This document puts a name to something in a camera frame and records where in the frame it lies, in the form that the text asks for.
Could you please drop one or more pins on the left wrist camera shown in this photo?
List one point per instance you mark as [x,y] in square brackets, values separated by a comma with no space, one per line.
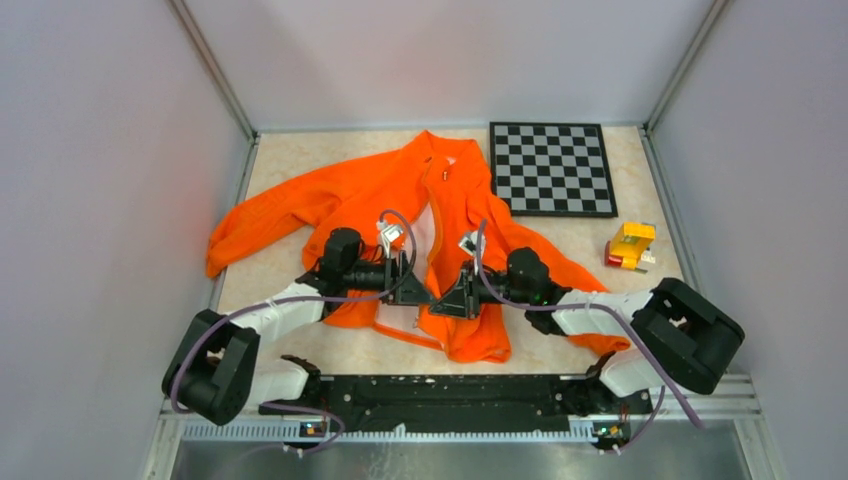
[388,233]

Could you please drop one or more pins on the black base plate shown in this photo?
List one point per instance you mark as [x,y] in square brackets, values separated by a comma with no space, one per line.
[466,403]

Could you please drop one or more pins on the yellow red toy blocks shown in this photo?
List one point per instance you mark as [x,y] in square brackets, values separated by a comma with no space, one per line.
[630,247]

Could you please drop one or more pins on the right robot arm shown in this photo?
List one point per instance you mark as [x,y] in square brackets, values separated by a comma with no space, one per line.
[678,339]

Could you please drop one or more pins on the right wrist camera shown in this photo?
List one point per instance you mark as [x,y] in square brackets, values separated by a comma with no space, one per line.
[473,243]

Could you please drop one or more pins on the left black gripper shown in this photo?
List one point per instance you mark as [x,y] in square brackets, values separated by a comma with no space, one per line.
[402,287]

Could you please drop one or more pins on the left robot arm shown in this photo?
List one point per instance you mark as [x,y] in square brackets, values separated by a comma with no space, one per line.
[213,372]

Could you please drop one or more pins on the black white checkerboard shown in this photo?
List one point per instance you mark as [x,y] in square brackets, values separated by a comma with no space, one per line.
[551,169]

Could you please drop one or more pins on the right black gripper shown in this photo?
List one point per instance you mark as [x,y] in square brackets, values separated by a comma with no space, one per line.
[462,301]

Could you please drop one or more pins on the orange zip jacket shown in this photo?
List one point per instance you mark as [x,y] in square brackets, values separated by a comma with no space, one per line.
[442,186]

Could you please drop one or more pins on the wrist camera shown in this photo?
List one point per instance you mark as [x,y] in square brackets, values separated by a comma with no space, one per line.
[388,233]
[473,243]

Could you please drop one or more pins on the aluminium front rail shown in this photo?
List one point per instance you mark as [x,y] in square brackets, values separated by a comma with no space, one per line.
[258,423]

